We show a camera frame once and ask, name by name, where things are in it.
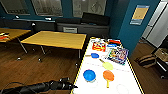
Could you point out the yellow wall sign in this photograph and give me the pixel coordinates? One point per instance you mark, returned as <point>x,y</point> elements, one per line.
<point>139,15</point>

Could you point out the dark long wall bench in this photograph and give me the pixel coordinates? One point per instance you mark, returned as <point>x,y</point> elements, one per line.
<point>26,24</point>

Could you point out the orange snack packets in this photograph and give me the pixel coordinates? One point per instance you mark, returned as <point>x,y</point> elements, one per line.
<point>99,46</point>

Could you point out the blue plastic bowl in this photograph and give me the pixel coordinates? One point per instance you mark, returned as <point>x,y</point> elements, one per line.
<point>89,75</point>

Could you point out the small light blue object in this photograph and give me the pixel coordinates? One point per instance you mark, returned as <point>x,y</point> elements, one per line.
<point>112,45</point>

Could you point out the small red black object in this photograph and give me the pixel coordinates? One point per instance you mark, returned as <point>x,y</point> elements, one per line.
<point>3,36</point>

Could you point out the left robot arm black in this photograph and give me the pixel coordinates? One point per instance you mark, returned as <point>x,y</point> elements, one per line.
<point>30,88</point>

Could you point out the black wheeled cart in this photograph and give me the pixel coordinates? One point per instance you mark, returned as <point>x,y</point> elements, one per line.
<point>161,56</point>

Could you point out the long wooden table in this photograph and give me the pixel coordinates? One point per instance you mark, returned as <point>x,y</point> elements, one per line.
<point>11,33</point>
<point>56,39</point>

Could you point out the yellow green paddle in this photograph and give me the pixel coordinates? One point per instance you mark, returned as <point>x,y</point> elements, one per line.
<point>107,65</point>

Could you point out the interior glass window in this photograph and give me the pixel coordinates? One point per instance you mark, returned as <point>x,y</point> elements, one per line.
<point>90,7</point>
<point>15,6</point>
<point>46,6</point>

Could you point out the small flat blue object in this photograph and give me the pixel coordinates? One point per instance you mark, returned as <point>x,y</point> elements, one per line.
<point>94,55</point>

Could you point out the colourful printed box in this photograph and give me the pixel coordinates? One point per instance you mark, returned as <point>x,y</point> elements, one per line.
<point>117,55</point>

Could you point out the grey rectangular panel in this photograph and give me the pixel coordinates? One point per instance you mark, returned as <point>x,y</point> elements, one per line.
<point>70,29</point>

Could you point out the red flat packet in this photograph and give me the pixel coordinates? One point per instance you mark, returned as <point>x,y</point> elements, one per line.
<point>113,41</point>

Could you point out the dark upholstered sofa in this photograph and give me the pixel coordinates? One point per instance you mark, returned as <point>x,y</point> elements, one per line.
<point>86,26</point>

